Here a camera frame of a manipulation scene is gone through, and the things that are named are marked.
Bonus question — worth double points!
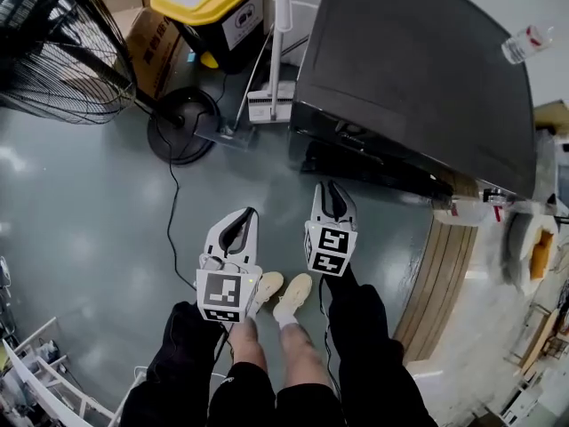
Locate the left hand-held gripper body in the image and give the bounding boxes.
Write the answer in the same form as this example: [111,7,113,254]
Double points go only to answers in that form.
[196,252,263,324]

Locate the orange cushion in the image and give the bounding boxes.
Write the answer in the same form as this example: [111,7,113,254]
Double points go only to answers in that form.
[530,229,555,280]

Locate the printed brown cardboard box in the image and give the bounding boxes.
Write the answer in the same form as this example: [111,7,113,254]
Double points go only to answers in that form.
[112,6,197,102]

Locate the clear long-handled dustpan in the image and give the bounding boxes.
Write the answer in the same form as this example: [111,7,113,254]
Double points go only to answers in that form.
[192,23,275,151]

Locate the person's left leg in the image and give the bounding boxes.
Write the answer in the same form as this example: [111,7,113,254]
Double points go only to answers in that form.
[226,315,268,367]

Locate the person's cream shoe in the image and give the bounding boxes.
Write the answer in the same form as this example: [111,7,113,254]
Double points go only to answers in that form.
[252,270,285,311]
[272,273,314,326]

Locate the wooden coffee table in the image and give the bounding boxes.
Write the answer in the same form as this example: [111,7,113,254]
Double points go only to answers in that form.
[509,307,559,378]

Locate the wooden slatted platform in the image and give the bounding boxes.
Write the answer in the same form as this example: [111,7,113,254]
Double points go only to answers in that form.
[392,219,479,365]

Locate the person's left cream shoe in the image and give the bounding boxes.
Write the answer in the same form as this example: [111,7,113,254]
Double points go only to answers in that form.
[252,270,285,311]

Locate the clear plastic water bottle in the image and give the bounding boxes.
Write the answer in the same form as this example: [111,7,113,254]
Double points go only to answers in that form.
[501,24,557,66]

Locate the person's left forearm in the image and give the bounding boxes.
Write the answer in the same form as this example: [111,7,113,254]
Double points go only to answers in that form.
[119,300,230,427]

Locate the black fan power cable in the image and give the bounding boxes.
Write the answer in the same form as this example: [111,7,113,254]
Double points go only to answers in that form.
[164,112,210,291]

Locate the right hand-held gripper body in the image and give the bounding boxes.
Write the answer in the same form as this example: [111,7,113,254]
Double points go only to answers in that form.
[303,218,359,278]

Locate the black standing fan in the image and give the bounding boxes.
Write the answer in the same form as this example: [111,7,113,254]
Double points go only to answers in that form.
[0,0,221,166]

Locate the person's right forearm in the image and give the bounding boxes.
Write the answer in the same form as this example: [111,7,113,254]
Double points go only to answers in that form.
[326,262,439,427]

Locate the person's leg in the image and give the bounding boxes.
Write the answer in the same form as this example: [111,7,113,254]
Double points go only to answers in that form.
[277,322,333,391]
[226,315,268,367]

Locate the person's right cream shoe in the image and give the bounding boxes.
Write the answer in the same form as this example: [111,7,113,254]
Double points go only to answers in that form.
[272,273,314,326]

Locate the white bean bag seat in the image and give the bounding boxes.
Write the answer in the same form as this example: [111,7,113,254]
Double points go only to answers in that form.
[499,206,562,294]

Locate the person's right leg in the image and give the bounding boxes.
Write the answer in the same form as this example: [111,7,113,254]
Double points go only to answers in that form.
[277,322,333,391]

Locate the white metal rack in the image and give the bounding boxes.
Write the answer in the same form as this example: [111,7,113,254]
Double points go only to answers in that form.
[0,317,117,427]

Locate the large clear water jug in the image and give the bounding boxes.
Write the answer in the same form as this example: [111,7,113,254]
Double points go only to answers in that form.
[432,192,506,227]

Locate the large brown cardboard panel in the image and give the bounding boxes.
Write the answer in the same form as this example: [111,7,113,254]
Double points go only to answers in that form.
[533,99,569,129]

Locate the white long-handled broom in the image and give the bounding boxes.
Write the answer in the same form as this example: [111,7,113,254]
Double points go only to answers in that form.
[245,0,294,125]

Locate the black washing machine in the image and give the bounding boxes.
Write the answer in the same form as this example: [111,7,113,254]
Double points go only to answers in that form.
[286,0,537,205]

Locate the person's black shorts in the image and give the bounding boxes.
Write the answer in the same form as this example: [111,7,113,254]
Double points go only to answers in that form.
[205,361,346,427]

